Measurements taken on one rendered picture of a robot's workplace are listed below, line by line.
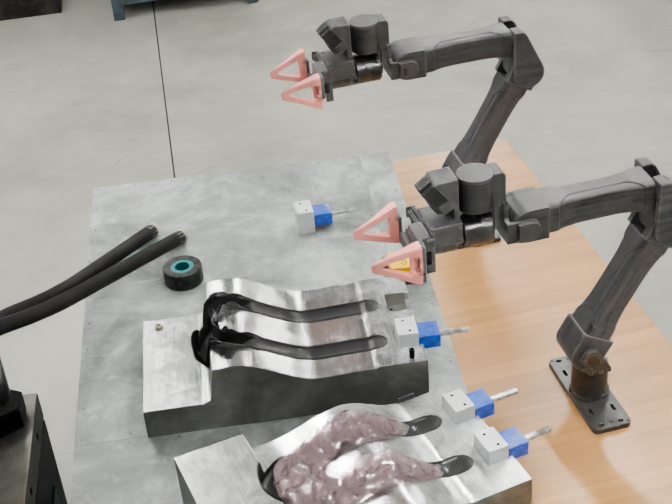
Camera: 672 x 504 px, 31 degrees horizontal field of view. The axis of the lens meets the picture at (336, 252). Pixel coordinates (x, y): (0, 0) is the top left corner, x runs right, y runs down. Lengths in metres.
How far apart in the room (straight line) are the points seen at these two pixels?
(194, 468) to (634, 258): 0.78
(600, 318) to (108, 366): 0.92
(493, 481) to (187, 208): 1.12
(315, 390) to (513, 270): 0.57
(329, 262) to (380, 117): 2.25
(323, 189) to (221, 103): 2.21
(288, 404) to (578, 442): 0.50
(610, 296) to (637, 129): 2.62
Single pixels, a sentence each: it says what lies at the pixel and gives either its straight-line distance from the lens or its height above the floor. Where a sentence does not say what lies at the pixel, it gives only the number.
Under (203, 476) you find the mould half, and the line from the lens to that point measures 1.95.
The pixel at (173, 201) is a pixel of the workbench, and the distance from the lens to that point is 2.83.
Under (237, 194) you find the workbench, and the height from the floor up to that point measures 0.80.
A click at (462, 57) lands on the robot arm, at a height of 1.20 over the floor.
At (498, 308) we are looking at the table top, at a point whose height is 0.80.
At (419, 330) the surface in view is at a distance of 2.19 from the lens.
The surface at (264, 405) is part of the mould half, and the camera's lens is 2.17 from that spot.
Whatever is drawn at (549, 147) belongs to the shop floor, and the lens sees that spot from 4.54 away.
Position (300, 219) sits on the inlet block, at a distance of 2.63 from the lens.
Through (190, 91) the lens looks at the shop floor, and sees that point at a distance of 5.11.
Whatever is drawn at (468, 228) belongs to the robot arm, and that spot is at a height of 1.22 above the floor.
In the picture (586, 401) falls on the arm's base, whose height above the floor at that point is 0.81.
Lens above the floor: 2.26
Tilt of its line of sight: 34 degrees down
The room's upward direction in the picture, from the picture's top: 5 degrees counter-clockwise
